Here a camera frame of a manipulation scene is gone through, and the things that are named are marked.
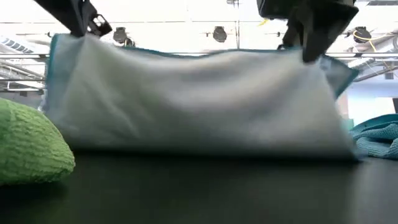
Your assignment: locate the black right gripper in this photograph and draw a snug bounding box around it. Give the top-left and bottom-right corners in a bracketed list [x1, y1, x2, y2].
[277, 0, 360, 63]

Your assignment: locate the bright blue microfiber towel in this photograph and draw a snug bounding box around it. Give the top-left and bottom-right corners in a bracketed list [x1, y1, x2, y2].
[349, 113, 398, 161]

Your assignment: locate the pale blue teal-edged towel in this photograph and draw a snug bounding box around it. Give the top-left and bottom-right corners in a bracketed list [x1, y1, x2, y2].
[42, 33, 361, 161]

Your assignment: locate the green microfiber towel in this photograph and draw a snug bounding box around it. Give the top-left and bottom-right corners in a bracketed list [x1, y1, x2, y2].
[0, 98, 76, 187]

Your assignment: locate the black ceiling cable reel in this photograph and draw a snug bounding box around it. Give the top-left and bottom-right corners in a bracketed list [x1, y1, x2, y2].
[212, 26, 228, 44]
[113, 26, 136, 48]
[353, 26, 373, 44]

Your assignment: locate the ceiling air duct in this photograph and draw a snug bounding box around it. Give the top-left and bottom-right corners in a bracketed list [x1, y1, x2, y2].
[0, 35, 35, 55]

